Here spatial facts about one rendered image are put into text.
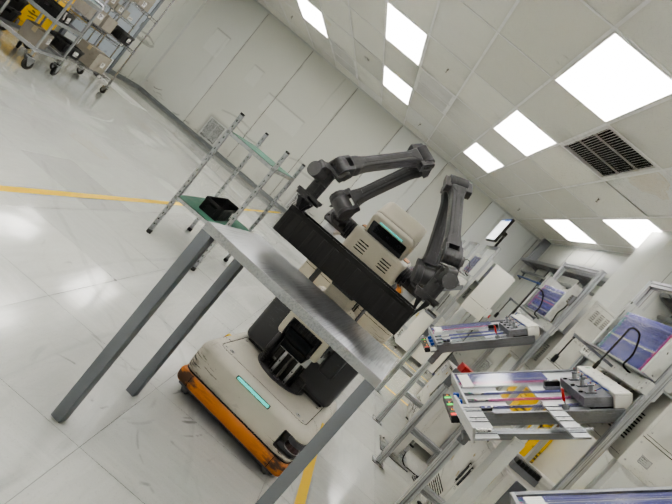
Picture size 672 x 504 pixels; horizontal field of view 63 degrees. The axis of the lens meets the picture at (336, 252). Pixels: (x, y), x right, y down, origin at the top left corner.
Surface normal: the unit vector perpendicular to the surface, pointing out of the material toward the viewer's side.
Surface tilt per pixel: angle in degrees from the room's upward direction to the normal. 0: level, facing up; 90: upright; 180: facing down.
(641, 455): 90
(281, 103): 90
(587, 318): 90
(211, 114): 90
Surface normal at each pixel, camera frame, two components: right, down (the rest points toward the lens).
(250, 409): -0.20, -0.05
